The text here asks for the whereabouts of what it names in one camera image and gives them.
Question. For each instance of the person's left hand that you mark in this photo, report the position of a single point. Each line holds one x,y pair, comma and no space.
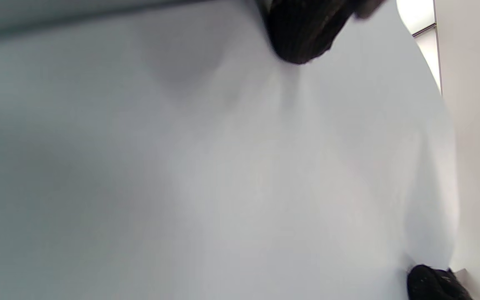
302,29

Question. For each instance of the light blue paper sheet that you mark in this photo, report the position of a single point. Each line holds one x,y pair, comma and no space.
265,166

